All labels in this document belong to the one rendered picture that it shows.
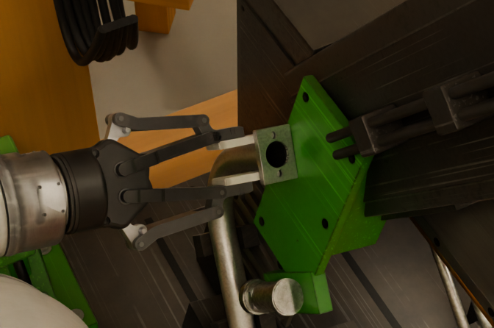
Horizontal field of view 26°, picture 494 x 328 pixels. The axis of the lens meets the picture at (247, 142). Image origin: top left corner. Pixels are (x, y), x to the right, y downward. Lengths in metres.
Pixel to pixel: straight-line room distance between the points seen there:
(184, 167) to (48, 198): 0.55
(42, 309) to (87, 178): 0.56
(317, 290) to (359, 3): 0.31
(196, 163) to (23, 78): 0.33
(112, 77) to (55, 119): 1.53
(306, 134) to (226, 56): 1.84
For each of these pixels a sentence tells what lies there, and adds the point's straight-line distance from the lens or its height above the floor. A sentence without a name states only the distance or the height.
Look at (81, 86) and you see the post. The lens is 1.30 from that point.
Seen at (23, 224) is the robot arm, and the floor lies 1.27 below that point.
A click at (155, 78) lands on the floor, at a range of 2.83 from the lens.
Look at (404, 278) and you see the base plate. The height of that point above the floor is 0.90.
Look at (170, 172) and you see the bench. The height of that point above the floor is 0.88.
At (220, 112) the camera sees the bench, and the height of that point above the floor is 0.88.
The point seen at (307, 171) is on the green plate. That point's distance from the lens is 1.06.
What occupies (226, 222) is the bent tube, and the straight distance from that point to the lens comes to 1.18.
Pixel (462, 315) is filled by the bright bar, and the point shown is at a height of 1.03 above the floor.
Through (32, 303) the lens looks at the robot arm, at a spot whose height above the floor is 1.67.
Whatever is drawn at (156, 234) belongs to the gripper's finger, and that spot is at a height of 1.19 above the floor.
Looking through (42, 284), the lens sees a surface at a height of 0.99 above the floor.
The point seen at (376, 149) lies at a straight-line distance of 0.90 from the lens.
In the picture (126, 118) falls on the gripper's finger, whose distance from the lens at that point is 1.00.
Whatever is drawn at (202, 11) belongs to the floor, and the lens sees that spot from 3.01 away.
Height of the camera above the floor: 2.01
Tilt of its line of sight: 49 degrees down
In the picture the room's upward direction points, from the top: straight up
